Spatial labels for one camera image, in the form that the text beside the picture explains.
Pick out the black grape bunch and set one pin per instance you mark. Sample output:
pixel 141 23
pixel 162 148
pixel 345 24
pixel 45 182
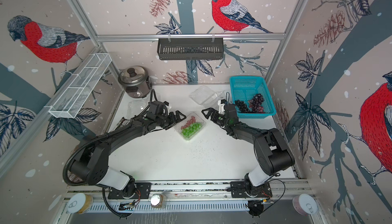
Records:
pixel 243 108

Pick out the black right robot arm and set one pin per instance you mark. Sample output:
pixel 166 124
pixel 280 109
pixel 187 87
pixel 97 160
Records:
pixel 272 152

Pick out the small round silver light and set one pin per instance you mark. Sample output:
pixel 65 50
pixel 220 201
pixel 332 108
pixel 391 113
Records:
pixel 157 200

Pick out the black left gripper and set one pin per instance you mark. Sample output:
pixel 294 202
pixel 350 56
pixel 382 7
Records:
pixel 177 116

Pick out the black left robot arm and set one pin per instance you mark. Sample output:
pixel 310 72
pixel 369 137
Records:
pixel 89 164

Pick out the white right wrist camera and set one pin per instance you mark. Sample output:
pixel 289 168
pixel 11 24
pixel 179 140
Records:
pixel 221 103

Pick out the white wire mesh shelf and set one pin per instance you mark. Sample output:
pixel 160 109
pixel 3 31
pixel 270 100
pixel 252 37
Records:
pixel 82 83

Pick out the white tape roll right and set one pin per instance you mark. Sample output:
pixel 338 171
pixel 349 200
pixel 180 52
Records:
pixel 305 205

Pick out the white tape roll left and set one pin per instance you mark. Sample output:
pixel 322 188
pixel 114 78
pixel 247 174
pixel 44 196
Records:
pixel 80 203

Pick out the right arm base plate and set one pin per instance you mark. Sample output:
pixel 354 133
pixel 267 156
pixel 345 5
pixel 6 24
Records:
pixel 243 189

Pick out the dark purple grape bunch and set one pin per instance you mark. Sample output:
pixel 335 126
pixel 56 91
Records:
pixel 255 103

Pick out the silver rice cooker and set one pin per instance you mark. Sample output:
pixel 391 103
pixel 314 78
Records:
pixel 136 81

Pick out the clear clamshell container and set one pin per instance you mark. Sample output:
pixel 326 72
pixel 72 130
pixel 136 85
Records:
pixel 207 97
pixel 135 107
pixel 179 125

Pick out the red grape bunch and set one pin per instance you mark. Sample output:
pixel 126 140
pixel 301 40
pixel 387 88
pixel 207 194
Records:
pixel 189 123

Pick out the white tape roll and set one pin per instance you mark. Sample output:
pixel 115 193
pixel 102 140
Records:
pixel 80 203
pixel 305 205

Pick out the black hanging wire basket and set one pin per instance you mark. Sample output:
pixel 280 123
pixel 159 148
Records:
pixel 190 49

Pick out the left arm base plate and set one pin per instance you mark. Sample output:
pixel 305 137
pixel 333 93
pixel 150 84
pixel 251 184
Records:
pixel 137 190

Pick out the brown snack packet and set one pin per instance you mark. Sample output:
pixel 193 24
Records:
pixel 123 122

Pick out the green grape bunch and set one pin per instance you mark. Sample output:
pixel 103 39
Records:
pixel 189 132

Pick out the teal plastic basket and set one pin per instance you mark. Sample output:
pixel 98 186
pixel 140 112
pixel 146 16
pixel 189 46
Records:
pixel 251 97

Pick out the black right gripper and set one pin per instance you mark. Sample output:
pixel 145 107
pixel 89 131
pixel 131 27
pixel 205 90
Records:
pixel 212 110

